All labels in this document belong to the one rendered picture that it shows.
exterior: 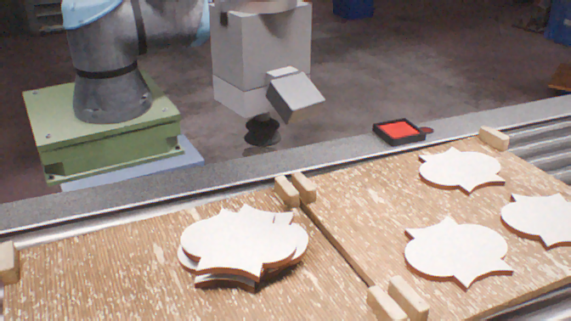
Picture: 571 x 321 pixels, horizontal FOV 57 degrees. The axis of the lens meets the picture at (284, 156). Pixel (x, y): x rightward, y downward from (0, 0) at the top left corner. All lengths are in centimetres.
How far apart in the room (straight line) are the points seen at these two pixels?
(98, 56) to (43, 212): 30
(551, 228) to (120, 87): 76
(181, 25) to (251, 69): 51
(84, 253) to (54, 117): 42
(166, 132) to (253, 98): 55
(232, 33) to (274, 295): 32
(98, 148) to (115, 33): 21
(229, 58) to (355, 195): 38
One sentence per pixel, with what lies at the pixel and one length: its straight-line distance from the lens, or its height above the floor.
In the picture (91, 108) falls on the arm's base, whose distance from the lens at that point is 106.
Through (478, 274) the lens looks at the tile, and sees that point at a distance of 71.
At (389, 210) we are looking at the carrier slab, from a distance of 81.
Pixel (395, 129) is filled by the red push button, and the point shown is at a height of 93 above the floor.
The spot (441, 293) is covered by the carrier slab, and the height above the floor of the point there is 94.
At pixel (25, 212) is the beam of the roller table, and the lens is 92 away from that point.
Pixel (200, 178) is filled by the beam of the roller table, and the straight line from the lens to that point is 92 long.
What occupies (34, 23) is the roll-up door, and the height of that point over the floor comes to 12.
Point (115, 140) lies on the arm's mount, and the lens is 105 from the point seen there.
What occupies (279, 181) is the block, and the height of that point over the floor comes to 96.
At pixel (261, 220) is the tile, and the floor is 98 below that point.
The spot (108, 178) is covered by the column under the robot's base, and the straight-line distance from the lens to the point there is 105.
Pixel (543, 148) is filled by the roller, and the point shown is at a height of 91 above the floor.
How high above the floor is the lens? 140
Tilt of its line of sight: 29 degrees down
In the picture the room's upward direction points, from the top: straight up
